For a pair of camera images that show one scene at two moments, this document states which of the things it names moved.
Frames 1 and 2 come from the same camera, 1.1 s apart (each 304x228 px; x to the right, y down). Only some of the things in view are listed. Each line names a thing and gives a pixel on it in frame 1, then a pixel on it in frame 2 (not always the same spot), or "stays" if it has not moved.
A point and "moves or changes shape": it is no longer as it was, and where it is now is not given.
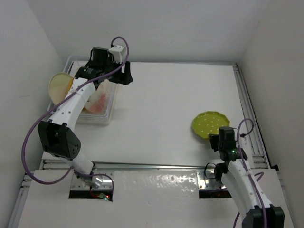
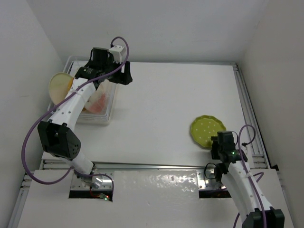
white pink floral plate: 101,101 stays
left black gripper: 124,78 stays
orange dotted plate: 71,83 stays
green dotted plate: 209,122 moves or changes shape
